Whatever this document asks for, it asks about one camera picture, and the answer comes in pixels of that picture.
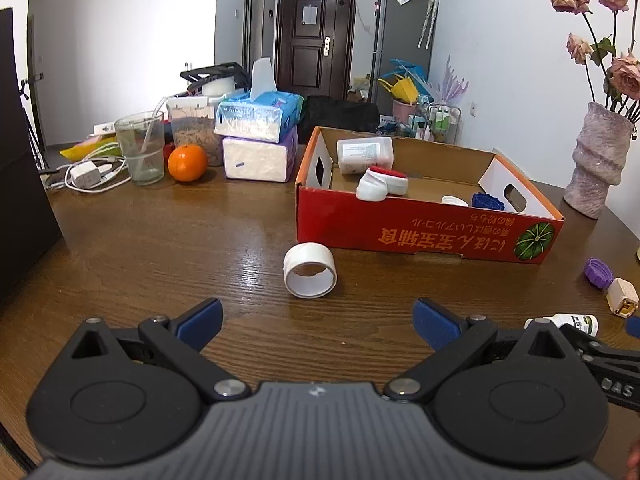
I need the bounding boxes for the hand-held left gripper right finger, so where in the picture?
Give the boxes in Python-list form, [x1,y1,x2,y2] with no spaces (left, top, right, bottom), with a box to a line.
[383,298,576,405]

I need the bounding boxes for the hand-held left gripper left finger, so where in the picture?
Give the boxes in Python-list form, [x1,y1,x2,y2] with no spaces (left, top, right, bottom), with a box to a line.
[69,298,251,405]

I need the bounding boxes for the small white green-label bottle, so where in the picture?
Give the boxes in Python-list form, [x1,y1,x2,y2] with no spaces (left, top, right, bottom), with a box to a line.
[524,313,599,337]

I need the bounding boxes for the red and orange cardboard box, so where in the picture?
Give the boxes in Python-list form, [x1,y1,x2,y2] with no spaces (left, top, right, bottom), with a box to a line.
[295,126,566,265]

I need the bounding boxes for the white tape roll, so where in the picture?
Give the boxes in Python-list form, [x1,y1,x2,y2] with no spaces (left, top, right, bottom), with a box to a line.
[283,242,338,300]

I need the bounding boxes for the blue ridged cap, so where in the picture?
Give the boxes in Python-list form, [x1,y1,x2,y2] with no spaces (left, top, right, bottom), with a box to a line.
[471,192,506,211]

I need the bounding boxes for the white bottle with red cap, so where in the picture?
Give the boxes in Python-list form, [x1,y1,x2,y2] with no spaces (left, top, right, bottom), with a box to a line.
[356,165,408,202]

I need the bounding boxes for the clear plastic container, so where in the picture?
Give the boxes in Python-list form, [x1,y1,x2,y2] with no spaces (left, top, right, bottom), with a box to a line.
[336,136,394,175]

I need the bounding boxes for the purple bottle cap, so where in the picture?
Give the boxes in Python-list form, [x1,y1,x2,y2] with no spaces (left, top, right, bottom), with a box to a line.
[584,257,614,289]

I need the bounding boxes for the orange fruit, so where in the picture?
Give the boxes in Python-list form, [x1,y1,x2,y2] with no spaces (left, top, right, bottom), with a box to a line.
[167,144,208,183]

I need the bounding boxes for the pink textured vase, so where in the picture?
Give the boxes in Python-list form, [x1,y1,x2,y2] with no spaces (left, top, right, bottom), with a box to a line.
[564,101,636,220]

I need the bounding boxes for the purple tissue pack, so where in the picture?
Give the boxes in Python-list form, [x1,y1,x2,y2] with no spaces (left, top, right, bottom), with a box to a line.
[222,127,299,182]

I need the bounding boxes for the clear glass cup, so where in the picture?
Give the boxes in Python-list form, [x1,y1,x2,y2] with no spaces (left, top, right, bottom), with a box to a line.
[114,111,166,186]

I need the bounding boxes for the white charger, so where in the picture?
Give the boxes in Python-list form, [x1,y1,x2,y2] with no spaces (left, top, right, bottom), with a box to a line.
[70,160,108,190]

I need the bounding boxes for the clear food jar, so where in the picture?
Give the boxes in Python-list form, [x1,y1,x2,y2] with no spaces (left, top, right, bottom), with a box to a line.
[166,94,224,167]

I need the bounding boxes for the metal shelf rack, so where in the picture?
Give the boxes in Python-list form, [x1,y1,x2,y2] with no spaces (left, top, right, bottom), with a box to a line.
[417,102,462,143]

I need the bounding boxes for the yellow packet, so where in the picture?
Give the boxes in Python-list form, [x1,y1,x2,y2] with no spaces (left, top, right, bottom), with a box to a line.
[60,140,120,161]

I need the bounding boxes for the blue tissue pack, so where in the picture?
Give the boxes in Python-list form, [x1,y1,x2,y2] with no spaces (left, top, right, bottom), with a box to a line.
[215,57,304,143]

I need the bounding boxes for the pink bucket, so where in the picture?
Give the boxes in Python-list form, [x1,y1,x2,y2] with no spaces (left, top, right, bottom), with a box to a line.
[391,97,418,123]

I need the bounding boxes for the black monitor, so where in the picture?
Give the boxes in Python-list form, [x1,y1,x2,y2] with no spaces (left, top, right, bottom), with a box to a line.
[0,7,63,306]

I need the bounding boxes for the black tripod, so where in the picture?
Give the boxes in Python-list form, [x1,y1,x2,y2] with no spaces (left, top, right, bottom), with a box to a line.
[20,75,48,171]

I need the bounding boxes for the white bowl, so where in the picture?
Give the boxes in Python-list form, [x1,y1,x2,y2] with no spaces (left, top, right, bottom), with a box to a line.
[201,77,236,97]

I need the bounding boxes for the lilac clothes hangers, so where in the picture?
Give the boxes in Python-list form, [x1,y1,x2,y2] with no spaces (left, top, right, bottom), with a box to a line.
[435,55,471,106]

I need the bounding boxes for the dried pink rose bouquet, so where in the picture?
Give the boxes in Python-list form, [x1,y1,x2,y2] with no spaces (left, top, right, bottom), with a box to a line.
[544,0,640,123]

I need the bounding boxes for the dark brown door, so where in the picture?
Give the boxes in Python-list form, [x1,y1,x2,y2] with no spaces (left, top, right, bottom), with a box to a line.
[274,0,359,102]

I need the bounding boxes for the grey refrigerator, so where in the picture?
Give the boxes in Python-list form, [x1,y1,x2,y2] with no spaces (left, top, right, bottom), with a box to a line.
[370,0,441,91]

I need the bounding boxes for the folded umbrellas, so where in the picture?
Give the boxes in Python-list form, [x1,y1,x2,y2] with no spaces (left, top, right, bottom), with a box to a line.
[417,0,441,51]

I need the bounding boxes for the white cable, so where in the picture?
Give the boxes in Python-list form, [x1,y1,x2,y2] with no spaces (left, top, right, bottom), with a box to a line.
[47,155,132,194]

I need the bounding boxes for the black wire rack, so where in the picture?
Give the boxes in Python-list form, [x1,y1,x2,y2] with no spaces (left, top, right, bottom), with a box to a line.
[180,62,251,96]

